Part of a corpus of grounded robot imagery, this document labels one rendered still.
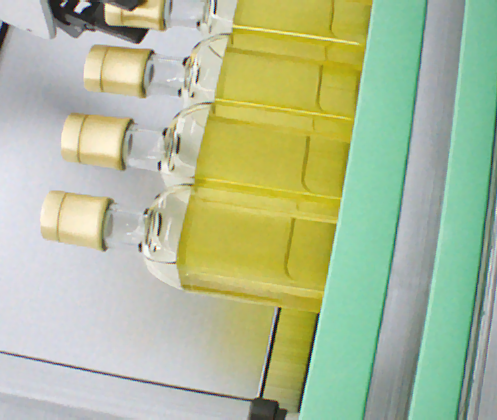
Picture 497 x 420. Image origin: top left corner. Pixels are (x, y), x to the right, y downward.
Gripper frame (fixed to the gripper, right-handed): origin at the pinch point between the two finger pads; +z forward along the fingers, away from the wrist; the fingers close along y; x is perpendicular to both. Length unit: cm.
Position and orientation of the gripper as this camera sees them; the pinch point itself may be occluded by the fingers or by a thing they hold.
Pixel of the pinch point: (123, 3)
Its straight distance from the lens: 92.8
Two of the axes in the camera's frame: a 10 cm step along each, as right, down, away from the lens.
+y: -0.4, -4.5, -8.9
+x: 4.4, -8.1, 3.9
